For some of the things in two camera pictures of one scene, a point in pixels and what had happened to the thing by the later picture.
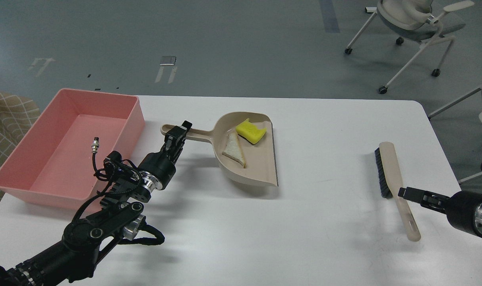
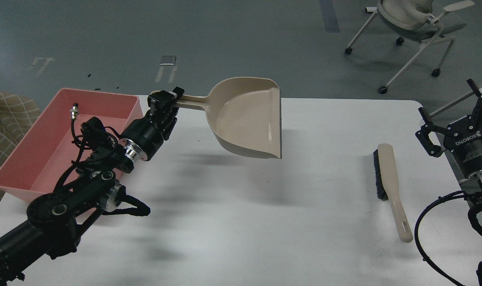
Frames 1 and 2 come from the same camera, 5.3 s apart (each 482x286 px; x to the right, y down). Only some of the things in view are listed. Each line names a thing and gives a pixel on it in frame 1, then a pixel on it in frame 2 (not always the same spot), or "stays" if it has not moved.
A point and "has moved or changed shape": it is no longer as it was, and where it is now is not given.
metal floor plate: (166, 60) stays
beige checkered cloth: (10, 116) stays
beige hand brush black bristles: (390, 181) has moved or changed shape
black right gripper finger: (436, 201) → (433, 150)
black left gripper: (157, 169) → (146, 136)
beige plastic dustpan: (165, 128) has moved or changed shape
